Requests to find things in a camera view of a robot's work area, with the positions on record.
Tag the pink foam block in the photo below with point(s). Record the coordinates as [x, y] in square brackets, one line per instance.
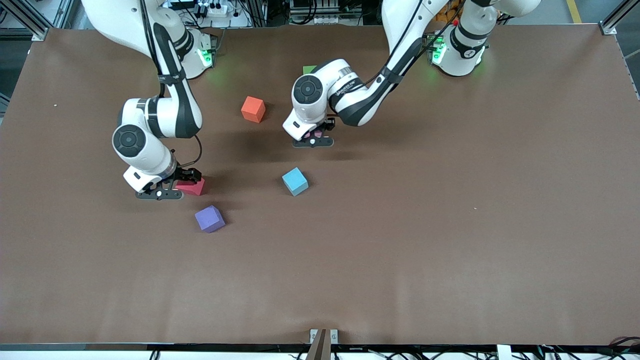
[318, 134]

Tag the red foam block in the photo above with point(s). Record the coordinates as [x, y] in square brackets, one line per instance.
[194, 188]

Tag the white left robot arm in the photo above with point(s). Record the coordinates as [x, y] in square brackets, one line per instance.
[350, 95]

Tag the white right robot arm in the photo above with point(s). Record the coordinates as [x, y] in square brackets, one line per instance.
[150, 120]

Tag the blue foam block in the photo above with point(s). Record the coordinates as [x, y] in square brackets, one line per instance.
[295, 181]

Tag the purple foam block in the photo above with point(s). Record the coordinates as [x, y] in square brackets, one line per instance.
[209, 218]

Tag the orange foam block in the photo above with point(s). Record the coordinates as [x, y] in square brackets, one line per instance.
[253, 108]

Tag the green foam block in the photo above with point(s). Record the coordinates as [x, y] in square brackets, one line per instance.
[309, 69]

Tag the white power strip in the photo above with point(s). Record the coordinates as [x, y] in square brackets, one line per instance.
[217, 9]

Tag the pile of orange objects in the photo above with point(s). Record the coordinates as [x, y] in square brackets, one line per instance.
[449, 14]

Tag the metal table edge bracket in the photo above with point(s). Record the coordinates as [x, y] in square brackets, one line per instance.
[313, 334]

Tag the aluminium frame profile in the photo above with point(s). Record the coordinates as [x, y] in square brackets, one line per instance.
[39, 33]
[607, 28]

